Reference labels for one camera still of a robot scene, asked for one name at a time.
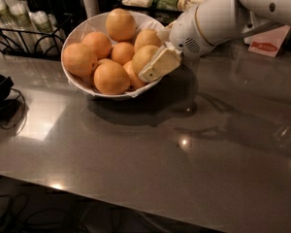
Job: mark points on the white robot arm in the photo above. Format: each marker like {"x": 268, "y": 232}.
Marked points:
{"x": 230, "y": 17}

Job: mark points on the black device with cable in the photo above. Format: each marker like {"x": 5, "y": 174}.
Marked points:
{"x": 12, "y": 104}

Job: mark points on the white red card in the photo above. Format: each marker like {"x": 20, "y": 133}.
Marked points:
{"x": 270, "y": 42}

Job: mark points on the green packet stack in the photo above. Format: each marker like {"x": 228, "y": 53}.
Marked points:
{"x": 165, "y": 4}

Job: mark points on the white bowl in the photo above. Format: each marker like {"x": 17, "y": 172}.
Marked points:
{"x": 98, "y": 23}

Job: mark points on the white cylinder container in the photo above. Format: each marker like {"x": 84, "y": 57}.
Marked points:
{"x": 90, "y": 0}

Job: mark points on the lower hidden orange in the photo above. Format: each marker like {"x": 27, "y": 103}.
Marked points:
{"x": 135, "y": 81}

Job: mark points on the black wire cup rack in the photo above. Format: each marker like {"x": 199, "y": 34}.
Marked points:
{"x": 35, "y": 43}

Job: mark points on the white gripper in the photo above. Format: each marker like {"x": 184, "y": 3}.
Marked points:
{"x": 185, "y": 35}

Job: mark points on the white appliance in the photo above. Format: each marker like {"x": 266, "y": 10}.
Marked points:
{"x": 254, "y": 25}

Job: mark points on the centre small orange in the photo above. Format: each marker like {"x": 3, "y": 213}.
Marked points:
{"x": 122, "y": 52}

